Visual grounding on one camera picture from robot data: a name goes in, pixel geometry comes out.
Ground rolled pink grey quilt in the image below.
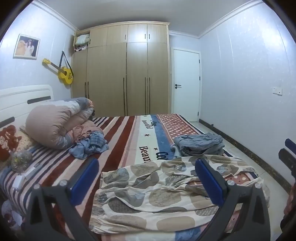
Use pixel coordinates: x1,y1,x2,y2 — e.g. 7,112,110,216
25,97,95,150

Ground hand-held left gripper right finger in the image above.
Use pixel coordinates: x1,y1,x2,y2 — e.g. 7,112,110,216
195,158,271,241

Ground white door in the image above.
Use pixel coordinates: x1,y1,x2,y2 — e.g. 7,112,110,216
173,47,201,123

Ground wooden wardrobe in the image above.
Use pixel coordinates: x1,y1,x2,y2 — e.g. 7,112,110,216
70,21,172,117

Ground framed wall photo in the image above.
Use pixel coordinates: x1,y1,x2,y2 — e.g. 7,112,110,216
13,34,40,60

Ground dark baseboard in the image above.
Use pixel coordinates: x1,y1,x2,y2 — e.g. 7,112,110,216
199,118,293,192

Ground folded bedding in wardrobe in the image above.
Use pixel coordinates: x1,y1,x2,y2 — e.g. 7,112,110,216
74,34,90,52

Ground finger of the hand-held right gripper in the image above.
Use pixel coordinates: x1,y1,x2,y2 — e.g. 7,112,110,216
279,148,296,176
285,138,296,152

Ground beige bear print pants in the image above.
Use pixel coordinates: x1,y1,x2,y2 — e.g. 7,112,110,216
89,155,271,234

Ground beige floral pillow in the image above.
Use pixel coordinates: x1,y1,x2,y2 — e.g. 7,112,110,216
14,129,34,151

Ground clear plastic bag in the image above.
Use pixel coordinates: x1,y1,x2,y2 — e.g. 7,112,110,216
10,149,33,173

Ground white remote control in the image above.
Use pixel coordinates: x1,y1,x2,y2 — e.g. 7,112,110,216
24,162,42,180

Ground red plush pillow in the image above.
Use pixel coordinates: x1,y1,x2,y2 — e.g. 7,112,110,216
0,125,22,163

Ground white charger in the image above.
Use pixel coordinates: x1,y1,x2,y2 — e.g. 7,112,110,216
12,175,25,189

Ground grey blue pants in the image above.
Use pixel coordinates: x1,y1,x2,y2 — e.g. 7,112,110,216
171,133,225,160

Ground bed with striped blanket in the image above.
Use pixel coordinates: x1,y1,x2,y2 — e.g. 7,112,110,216
0,113,266,241

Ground pink crumpled garment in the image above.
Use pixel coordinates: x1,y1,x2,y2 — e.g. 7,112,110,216
72,120,104,144

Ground floral cloth pile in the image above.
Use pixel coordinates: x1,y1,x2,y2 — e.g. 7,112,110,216
0,199,26,233

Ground blue plaid garment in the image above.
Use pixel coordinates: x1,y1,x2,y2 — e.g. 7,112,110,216
69,131,110,160

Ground black guitar strap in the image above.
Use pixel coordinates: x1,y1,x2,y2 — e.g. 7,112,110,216
59,51,73,77

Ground yellow guitar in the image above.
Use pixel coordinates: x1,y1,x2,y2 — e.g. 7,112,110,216
42,58,74,85

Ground white bed headboard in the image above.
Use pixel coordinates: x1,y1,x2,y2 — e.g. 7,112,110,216
0,85,55,130

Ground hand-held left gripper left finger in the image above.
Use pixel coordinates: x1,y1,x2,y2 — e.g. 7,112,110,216
24,158,102,241

